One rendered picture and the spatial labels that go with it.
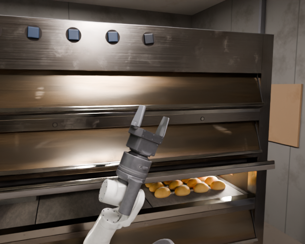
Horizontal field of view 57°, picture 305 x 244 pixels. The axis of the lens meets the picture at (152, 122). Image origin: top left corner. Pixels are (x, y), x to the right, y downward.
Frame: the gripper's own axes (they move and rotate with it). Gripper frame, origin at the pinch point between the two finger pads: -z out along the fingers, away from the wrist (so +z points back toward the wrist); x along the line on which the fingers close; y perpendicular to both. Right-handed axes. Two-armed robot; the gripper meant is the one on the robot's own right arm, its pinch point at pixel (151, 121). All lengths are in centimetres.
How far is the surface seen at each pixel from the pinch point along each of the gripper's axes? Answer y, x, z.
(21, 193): 47, 6, 43
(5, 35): 69, 26, -13
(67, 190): 40, -8, 36
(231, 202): 13, -96, 22
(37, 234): 55, -13, 63
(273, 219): 65, -340, 45
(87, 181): 37, -15, 31
